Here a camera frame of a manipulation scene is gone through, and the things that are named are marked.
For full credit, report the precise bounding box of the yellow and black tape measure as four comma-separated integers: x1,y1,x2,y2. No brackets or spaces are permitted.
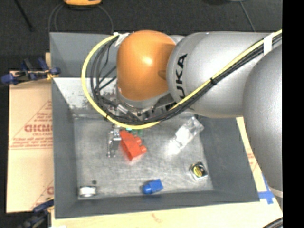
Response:
189,161,209,181

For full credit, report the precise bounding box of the red toy building block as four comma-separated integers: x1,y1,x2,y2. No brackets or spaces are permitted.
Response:
119,129,148,162

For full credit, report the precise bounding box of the grey metal bin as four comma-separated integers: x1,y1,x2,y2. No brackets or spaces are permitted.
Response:
49,31,260,219

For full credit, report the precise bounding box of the blue toy building block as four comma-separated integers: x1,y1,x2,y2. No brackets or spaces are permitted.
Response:
142,179,164,195

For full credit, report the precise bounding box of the clear plastic bottle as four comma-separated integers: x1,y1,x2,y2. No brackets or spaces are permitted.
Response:
174,116,205,151

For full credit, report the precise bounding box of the brown cardboard board, red print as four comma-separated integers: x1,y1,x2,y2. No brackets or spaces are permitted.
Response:
5,52,55,214

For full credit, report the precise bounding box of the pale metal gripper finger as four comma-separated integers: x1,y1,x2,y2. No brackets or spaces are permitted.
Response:
106,131,114,158
112,130,123,158

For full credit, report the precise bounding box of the small silver metal cylinder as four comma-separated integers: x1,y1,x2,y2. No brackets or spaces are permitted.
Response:
78,185,98,198

